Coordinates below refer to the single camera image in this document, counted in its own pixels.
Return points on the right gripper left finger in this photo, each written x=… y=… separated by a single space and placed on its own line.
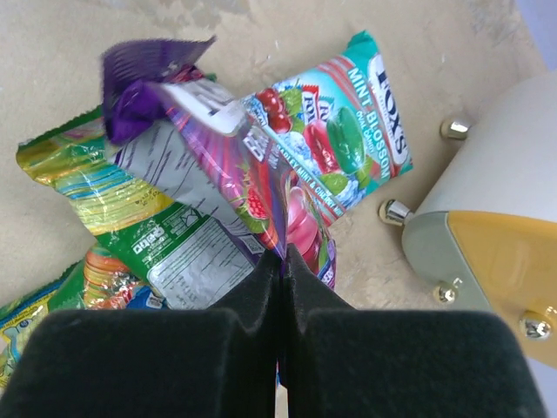
x=215 y=362

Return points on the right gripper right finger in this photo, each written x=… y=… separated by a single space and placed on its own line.
x=339 y=361

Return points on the green yellow candy packet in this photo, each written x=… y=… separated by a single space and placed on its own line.
x=21 y=316

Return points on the teal mint candy packet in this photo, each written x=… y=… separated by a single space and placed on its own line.
x=338 y=126

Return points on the round mini drawer cabinet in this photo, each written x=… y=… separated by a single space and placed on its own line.
x=484 y=237

